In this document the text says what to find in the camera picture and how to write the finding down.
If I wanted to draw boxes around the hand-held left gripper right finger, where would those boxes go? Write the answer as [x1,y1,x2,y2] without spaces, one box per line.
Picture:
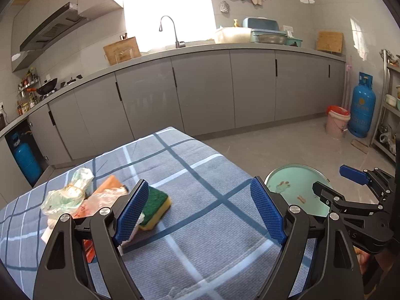
[249,176,366,300]

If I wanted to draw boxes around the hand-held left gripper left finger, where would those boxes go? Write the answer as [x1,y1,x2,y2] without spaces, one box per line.
[33,179,151,300]

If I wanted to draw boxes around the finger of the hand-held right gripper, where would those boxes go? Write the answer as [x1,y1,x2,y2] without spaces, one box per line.
[312,180,386,218]
[339,164,396,207]

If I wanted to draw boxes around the white and grey sponge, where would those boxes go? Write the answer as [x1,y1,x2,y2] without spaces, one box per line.
[120,214,163,255]

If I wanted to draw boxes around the green and yellow sponge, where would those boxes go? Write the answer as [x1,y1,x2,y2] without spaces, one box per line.
[139,186,172,230]

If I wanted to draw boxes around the mint green enamel basin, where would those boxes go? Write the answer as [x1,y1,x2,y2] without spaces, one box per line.
[264,163,333,218]

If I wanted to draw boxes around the clear pinkish plastic bag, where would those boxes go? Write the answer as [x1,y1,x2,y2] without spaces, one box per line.
[73,186,130,222]

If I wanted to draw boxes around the orange cardboard packet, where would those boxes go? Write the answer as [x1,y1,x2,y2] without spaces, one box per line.
[82,175,129,265]

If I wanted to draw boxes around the white green plastic bag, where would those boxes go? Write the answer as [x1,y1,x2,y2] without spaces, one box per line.
[40,168,95,226]

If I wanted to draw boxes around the person's right hand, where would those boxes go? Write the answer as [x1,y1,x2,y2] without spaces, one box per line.
[354,247,372,276]

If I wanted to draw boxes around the brown board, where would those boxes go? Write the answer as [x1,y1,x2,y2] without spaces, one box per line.
[350,139,369,154]

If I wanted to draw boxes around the small clear plastic bag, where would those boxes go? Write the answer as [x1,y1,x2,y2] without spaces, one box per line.
[378,128,396,146]

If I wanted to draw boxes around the pink bucket with red bag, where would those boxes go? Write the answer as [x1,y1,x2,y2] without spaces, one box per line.
[325,105,351,138]

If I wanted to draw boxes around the large blue gas cylinder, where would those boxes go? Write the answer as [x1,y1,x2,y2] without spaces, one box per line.
[348,72,376,139]

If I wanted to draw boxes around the blue checked tablecloth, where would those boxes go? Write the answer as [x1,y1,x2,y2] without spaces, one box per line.
[0,126,316,300]

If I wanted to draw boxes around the metal shelf rack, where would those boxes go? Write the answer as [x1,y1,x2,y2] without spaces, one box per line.
[370,49,400,163]

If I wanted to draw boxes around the small blue gas cylinder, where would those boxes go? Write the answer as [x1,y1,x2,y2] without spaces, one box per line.
[12,133,43,186]

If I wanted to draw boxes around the wooden cutting board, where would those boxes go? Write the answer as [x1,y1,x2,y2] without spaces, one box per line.
[316,31,344,53]
[103,36,142,66]

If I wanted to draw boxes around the grey kitchen base cabinets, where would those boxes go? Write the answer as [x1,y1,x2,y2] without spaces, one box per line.
[0,42,347,188]

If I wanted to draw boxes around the gas stove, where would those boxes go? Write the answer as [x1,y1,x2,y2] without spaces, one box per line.
[47,74,84,96]

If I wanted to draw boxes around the black wok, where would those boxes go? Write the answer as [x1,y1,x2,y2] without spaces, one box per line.
[26,78,58,96]

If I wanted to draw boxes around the spice rack with bottles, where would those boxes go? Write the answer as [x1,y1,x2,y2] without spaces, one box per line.
[16,67,41,116]

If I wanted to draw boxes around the blue dish drainer box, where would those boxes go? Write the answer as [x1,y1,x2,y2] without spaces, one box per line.
[242,17,289,45]

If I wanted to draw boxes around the white plastic tub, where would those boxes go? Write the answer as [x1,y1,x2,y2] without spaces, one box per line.
[214,27,252,44]

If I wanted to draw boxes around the metal gooseneck faucet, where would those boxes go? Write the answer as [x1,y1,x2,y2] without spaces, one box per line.
[159,15,186,49]

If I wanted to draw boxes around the range hood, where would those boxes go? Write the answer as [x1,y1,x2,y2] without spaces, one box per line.
[19,2,91,52]

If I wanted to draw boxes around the bright window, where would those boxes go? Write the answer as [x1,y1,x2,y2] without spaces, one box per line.
[123,0,217,52]

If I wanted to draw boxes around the pink mop handle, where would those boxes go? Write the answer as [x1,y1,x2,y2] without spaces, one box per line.
[342,55,353,108]

